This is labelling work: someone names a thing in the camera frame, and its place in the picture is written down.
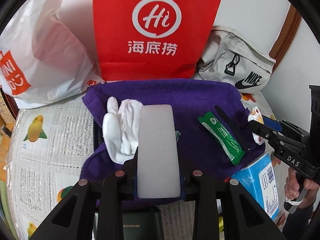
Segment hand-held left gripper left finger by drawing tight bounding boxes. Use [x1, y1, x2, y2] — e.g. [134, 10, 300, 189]
[19, 146, 140, 240]

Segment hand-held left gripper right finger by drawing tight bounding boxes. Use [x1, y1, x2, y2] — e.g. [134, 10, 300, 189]
[176, 152, 288, 240]

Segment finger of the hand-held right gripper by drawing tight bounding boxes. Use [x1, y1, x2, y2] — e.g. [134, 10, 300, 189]
[261, 115, 300, 137]
[250, 119, 307, 152]

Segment white candy wrapper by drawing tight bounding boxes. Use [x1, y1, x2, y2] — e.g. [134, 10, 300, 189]
[247, 107, 266, 146]

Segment black strap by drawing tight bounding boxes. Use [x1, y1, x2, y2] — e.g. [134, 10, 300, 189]
[214, 105, 252, 152]

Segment translucent white plastic case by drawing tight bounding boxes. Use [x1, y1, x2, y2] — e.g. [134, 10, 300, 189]
[137, 104, 182, 198]

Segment green plastic packet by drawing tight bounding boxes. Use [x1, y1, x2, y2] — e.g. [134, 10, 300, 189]
[197, 112, 246, 167]

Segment white cotton gloves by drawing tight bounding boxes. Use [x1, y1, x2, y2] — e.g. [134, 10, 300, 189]
[102, 97, 144, 163]

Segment person's right forearm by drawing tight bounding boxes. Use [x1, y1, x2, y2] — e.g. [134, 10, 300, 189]
[282, 201, 320, 240]

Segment person's right hand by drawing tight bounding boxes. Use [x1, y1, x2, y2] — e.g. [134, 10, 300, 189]
[285, 167, 320, 209]

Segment blue tissue pack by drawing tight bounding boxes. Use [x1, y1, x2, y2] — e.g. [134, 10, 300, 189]
[230, 152, 280, 222]

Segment dark green tin box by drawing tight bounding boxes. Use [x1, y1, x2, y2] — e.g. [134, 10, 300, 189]
[122, 206, 164, 240]

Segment grey waist bag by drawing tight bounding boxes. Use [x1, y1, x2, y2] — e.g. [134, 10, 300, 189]
[197, 25, 277, 95]

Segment purple towel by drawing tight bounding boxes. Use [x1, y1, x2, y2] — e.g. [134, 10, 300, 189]
[79, 78, 265, 207]

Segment wooden bedside table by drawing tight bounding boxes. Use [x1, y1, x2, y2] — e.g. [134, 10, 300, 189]
[0, 87, 18, 140]

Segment white plastic shopping bag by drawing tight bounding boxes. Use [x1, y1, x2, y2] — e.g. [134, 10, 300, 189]
[0, 0, 105, 109]

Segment red paper bag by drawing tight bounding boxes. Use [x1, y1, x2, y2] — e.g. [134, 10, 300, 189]
[92, 0, 226, 82]

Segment brown wooden door frame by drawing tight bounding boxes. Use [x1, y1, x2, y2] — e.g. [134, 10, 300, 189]
[269, 4, 303, 63]

